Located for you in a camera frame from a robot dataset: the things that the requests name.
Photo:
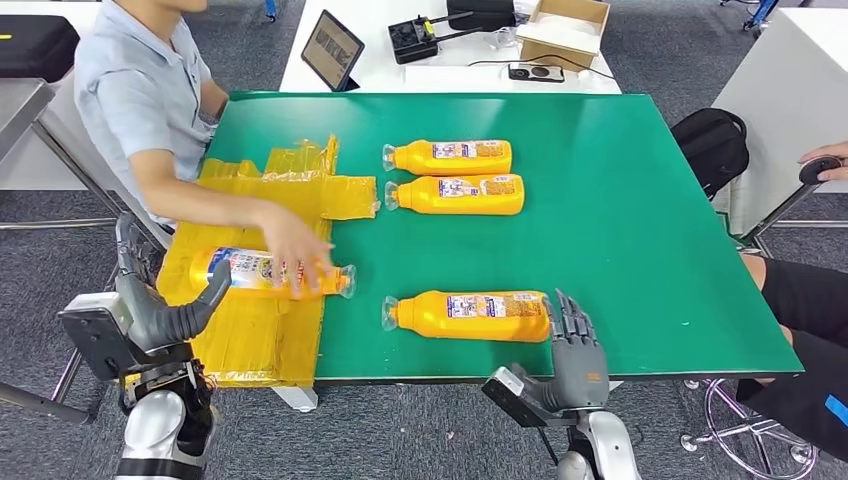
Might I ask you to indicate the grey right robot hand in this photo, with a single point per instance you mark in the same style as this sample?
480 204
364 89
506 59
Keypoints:
580 378

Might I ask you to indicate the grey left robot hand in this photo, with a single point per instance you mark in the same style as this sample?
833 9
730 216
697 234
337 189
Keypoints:
156 321

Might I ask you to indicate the orange detergent bottle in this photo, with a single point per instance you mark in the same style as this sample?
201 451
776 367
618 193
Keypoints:
450 167
252 275
457 205
430 321

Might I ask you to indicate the white table foot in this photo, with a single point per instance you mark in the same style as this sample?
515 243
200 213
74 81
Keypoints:
613 385
298 399

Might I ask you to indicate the yellow taped cardboard mat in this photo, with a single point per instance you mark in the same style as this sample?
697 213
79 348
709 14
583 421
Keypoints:
265 344

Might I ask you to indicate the chrome stool base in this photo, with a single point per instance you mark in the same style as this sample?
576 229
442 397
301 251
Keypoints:
690 444

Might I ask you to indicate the person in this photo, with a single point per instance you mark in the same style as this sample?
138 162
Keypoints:
808 397
146 99

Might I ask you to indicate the black backpack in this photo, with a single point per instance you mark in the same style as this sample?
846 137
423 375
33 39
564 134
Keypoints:
712 152

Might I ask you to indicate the black bag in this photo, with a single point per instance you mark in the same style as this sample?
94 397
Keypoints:
36 50

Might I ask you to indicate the flat black device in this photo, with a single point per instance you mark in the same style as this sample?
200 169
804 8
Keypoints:
536 72

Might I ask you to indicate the handheld remote button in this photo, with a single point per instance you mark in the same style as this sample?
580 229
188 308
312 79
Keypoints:
818 172

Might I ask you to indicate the black tablet on stand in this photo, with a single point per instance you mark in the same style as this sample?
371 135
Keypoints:
330 50

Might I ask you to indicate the open cardboard box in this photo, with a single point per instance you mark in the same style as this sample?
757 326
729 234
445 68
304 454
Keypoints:
563 40

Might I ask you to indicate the white side table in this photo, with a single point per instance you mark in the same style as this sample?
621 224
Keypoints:
782 99

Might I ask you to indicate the clear plastic wrap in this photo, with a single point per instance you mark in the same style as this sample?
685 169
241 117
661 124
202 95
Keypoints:
503 38

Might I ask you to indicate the black case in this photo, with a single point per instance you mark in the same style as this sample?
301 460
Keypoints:
480 14

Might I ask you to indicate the black controller with antennas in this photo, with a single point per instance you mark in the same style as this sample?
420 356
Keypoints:
411 41

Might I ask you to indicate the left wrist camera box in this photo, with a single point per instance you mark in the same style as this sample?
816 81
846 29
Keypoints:
99 344

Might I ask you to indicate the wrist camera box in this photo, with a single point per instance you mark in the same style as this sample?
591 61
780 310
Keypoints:
510 397
99 344

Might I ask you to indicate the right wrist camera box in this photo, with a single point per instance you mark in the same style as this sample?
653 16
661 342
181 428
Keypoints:
510 397

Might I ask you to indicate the steel frame table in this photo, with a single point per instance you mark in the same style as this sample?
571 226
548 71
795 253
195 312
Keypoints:
20 106

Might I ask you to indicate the blue frame leg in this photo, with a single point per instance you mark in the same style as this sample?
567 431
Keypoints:
758 14
272 10

